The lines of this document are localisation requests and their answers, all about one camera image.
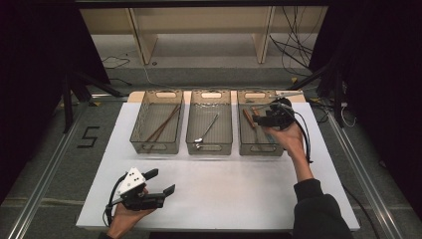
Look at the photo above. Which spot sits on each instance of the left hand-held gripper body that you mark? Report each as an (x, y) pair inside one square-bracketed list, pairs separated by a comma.
[(132, 180)]

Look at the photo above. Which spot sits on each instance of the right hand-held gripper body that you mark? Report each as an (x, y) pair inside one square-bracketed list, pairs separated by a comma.
[(280, 116)]

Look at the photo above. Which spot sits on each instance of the grey transparent plastic bin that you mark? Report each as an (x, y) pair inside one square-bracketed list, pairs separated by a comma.
[(245, 139), (156, 116), (209, 113)]

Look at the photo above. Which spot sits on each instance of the brown wooden chopstick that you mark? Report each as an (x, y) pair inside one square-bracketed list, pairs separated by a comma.
[(167, 127), (164, 123)]

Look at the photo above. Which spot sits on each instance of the metal spoon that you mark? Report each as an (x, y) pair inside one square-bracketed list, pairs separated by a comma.
[(207, 128)]

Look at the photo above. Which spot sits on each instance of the person's right hand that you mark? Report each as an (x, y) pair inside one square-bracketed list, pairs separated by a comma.
[(288, 139)]

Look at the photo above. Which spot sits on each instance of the person's left hand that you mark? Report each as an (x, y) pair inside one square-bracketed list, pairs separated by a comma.
[(126, 219)]

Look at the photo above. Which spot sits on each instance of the white table sheet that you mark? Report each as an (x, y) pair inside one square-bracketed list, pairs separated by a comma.
[(215, 199)]

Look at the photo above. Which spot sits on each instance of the black tripod stand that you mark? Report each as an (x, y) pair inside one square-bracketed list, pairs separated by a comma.
[(338, 99), (68, 99)]

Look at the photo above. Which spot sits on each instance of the black curtain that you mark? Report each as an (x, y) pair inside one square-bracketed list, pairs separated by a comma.
[(33, 66), (381, 66)]

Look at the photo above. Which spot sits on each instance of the beige wooden shelf unit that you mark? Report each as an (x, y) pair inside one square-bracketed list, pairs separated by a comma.
[(143, 43)]

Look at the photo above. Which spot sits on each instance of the short aluminium floor rail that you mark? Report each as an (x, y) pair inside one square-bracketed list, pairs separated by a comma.
[(109, 97)]

